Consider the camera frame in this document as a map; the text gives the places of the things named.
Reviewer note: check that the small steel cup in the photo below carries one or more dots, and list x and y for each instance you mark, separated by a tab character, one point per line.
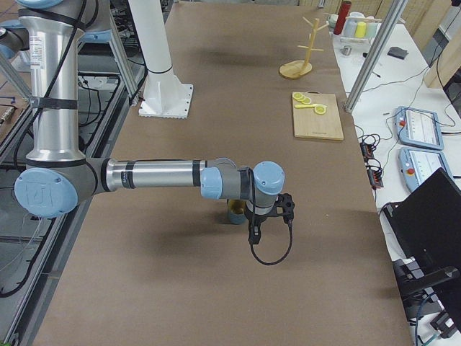
346	50

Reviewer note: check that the yellow toy knife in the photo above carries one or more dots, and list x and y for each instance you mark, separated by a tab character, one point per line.
299	106

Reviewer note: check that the black square pad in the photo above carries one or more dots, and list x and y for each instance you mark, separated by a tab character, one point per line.
397	52

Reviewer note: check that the red cylindrical bottle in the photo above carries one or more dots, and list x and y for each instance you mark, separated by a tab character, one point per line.
342	15

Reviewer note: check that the wooden cutting board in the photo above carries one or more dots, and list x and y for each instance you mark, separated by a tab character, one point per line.
308	124

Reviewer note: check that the aluminium frame post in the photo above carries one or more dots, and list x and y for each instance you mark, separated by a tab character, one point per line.
383	34

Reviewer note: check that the grey plastic cup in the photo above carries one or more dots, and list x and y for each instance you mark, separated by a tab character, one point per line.
349	28

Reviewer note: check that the far blue teach pendant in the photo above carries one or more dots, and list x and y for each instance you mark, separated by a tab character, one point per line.
419	128

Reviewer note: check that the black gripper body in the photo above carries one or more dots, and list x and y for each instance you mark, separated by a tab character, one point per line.
260	218

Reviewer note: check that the dark teal ribbed mug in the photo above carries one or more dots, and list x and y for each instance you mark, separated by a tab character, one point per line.
236	211

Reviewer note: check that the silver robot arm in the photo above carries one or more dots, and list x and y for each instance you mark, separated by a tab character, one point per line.
58	175

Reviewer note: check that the light blue plastic cup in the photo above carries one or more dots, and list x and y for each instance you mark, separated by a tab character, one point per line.
371	30

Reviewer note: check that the near blue teach pendant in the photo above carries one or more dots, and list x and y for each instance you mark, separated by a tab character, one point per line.
417	165

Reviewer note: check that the black laptop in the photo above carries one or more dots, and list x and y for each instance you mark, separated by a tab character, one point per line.
427	226

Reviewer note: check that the yellow lemon slice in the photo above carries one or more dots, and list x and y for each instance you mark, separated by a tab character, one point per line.
320	109

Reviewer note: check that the blue teach pendant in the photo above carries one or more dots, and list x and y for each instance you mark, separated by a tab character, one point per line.
417	165
419	128

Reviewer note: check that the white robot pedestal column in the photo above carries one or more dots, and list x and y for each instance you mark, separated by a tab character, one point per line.
164	95

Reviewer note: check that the yellow plastic cup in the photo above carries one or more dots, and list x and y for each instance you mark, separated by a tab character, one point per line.
360	31

